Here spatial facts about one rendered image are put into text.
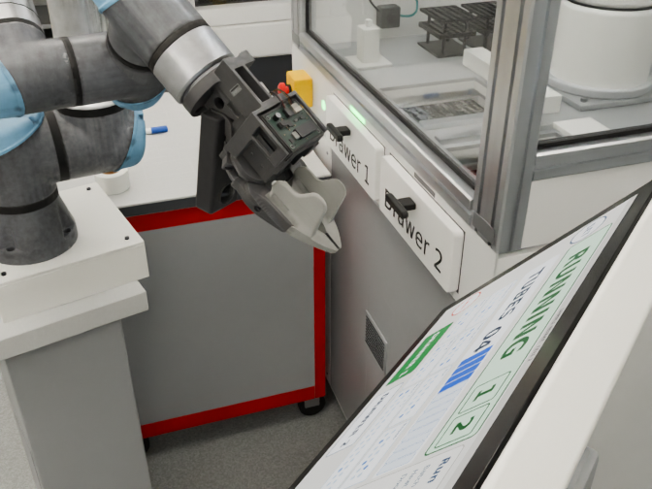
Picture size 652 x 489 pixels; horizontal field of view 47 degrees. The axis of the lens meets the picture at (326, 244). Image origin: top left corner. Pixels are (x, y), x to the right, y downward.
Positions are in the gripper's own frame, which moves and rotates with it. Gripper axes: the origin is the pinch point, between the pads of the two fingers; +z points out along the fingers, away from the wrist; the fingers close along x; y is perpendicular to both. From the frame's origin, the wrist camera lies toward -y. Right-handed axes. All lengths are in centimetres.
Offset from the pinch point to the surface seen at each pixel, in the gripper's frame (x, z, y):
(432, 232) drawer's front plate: 39.5, 8.7, -19.2
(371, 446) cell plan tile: -17.9, 14.8, 7.2
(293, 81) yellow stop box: 81, -35, -54
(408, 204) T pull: 42.4, 2.9, -21.5
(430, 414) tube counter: -17.1, 14.8, 13.9
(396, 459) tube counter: -22.1, 14.8, 13.7
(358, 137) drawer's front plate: 60, -13, -34
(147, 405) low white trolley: 34, 0, -117
